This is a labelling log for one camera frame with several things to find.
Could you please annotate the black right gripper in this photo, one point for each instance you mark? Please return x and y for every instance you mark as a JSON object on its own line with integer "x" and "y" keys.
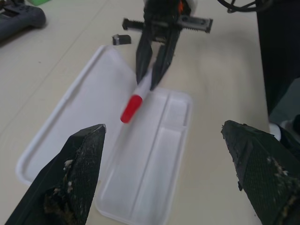
{"x": 161, "y": 25}

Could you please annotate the grey-green fabric object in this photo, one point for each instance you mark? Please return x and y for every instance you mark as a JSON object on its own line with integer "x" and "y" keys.
{"x": 289, "y": 105}

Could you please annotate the white plastic pencil case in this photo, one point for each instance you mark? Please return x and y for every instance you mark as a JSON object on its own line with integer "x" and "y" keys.
{"x": 93, "y": 93}

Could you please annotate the dark grey handheld controller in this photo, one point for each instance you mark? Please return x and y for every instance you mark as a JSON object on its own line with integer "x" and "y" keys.
{"x": 21, "y": 21}

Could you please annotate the small black grey block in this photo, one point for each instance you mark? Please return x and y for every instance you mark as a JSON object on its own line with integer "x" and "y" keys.
{"x": 122, "y": 39}

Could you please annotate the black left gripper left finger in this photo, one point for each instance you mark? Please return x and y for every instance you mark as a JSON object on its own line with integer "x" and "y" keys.
{"x": 77, "y": 168}

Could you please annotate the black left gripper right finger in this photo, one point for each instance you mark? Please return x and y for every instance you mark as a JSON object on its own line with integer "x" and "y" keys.
{"x": 264, "y": 168}

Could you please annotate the green object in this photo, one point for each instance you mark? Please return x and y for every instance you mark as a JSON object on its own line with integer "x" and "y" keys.
{"x": 41, "y": 2}

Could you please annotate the red capped white marker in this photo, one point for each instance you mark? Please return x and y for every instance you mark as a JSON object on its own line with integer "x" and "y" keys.
{"x": 131, "y": 107}

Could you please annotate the white rounded object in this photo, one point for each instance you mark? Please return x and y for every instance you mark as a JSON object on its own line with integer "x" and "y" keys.
{"x": 274, "y": 131}

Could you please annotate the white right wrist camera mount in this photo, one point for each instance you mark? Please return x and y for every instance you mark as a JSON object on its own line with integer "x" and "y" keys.
{"x": 192, "y": 4}

